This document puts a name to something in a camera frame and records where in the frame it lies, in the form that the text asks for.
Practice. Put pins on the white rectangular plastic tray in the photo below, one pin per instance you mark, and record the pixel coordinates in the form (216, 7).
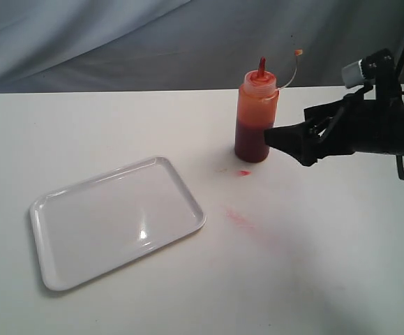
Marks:
(90, 228)

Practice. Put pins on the grey backdrop cloth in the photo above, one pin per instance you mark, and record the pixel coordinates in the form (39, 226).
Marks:
(67, 46)

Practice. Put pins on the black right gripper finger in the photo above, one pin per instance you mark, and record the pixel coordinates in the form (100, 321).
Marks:
(290, 140)
(319, 112)

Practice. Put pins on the red sauce squeeze bottle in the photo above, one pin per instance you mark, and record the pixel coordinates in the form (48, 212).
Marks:
(256, 110)

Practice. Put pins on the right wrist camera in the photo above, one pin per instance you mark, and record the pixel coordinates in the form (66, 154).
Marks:
(379, 69)

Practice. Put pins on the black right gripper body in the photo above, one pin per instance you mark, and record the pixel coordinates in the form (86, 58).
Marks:
(367, 126)

